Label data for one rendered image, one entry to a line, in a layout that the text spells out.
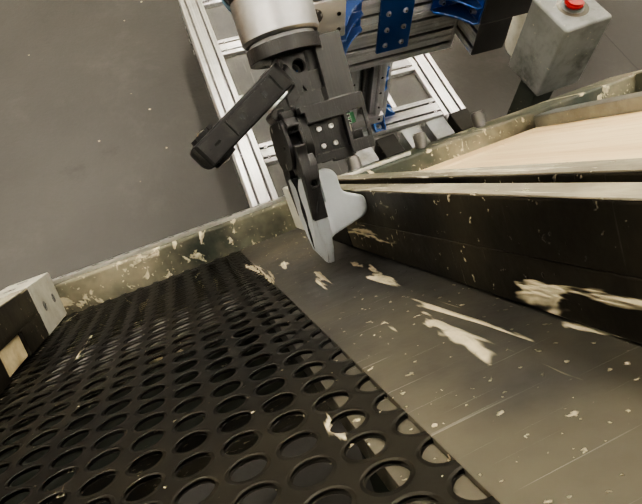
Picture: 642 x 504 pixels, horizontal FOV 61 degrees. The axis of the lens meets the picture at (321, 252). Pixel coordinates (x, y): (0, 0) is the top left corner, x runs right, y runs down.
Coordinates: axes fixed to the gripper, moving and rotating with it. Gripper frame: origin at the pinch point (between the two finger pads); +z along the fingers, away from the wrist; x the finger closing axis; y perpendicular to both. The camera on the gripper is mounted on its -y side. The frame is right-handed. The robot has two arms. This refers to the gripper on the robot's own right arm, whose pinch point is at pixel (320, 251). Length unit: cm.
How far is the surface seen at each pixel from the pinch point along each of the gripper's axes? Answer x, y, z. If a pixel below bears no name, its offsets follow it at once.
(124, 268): 37.6, -23.2, -0.2
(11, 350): 11.5, -33.5, 1.6
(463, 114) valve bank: 60, 53, -7
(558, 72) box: 55, 76, -10
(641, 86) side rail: 37, 79, -3
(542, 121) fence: 36, 55, -3
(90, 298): 37.6, -29.5, 2.7
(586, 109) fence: 25, 55, -3
